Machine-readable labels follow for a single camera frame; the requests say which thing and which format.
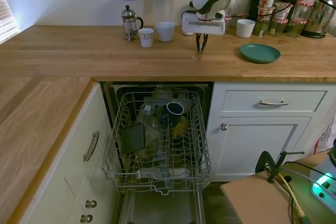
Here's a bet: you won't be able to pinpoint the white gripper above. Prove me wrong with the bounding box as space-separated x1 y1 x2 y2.
182 13 227 53

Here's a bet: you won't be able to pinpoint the white robot base green light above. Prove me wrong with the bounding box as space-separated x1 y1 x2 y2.
309 144 336 207

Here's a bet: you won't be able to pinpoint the steel dishwasher door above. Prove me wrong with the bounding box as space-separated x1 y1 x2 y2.
117 189 206 224

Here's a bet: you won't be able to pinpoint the wide white cup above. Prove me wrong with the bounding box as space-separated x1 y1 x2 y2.
235 19 256 39

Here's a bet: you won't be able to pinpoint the clear pitcher dark blue lid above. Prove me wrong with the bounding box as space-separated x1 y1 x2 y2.
150 0 175 26

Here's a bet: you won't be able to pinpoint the white cup with pattern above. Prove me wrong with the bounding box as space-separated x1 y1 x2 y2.
137 27 154 48

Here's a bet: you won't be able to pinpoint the teal plastic plate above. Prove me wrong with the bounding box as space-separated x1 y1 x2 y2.
239 43 282 65

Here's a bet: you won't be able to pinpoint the green food cup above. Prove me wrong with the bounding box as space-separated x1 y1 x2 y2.
253 21 271 37

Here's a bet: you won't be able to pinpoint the red printed food cup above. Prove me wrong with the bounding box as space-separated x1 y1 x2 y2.
257 6 276 23

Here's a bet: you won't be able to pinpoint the glass french press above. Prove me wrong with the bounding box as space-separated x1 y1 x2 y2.
121 4 145 42

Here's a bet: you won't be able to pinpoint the dark blue mug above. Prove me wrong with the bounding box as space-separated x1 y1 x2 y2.
166 101 185 128

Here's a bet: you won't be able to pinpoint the glass jar red checked lid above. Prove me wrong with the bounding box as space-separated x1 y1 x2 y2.
270 17 288 38
287 19 306 39

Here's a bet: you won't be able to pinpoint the red white oatmeal cup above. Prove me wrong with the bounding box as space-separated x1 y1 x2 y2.
272 2 293 20

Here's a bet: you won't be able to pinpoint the clear glass jar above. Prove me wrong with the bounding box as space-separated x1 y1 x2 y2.
137 101 159 125

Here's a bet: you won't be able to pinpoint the yellow plastic item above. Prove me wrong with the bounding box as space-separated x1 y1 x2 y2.
171 114 188 138

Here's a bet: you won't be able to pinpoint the large jar red checked lid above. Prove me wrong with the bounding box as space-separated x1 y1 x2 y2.
293 0 314 22

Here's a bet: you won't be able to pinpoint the black plastic tray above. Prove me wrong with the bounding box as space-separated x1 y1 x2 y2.
120 122 146 155

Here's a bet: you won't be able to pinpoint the stainless steel electric kettle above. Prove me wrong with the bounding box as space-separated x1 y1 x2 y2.
300 0 336 39

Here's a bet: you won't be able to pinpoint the white cabinet with knob door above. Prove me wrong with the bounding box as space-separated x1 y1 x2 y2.
209 80 336 183

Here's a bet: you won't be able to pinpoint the black table clamp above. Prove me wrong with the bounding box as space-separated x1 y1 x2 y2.
255 150 306 184

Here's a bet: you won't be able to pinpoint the white plastic bag red print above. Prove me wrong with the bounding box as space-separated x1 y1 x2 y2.
313 114 336 154

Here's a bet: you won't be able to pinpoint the light wooden robot table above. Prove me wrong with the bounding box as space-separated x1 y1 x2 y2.
220 151 336 224

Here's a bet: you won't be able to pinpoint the white drawer cabinet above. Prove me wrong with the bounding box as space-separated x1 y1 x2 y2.
19 81 119 224

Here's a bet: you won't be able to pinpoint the white window blinds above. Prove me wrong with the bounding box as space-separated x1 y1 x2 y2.
0 0 22 44

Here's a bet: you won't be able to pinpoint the white mug with handle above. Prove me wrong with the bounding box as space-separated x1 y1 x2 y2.
155 22 175 42

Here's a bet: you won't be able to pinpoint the silver drawer handle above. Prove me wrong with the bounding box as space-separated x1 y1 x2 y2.
82 130 100 163
259 99 289 107

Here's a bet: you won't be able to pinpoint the grey wire dishwasher rack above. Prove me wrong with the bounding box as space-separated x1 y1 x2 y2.
101 90 212 196

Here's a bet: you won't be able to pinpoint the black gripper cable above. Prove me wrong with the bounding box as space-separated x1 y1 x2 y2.
225 0 336 20

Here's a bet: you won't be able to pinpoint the yellow network cable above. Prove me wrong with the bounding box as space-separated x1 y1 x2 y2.
278 172 307 218

